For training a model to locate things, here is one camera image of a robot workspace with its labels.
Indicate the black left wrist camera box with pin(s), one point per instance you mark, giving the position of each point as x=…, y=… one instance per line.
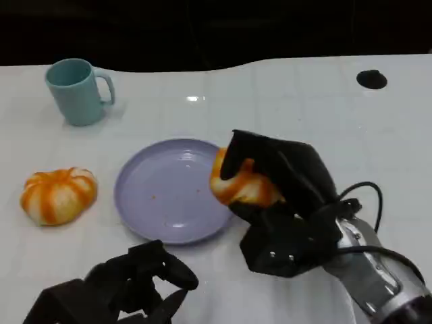
x=57, y=303

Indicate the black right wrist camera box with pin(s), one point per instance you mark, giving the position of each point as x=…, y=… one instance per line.
x=287, y=249

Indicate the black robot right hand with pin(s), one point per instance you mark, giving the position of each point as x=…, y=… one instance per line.
x=293, y=168

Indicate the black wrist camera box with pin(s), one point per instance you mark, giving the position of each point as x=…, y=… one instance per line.
x=57, y=303
x=287, y=249

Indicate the pale green mug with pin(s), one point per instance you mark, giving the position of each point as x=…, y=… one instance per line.
x=79, y=99

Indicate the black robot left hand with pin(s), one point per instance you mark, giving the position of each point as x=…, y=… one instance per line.
x=135, y=276

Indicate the lilac plate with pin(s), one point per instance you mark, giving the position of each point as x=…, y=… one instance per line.
x=168, y=189

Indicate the black round table grommet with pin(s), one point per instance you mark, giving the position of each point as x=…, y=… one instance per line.
x=371, y=79

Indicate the orange white toy bread roll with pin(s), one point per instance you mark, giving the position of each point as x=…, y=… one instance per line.
x=57, y=197
x=246, y=192

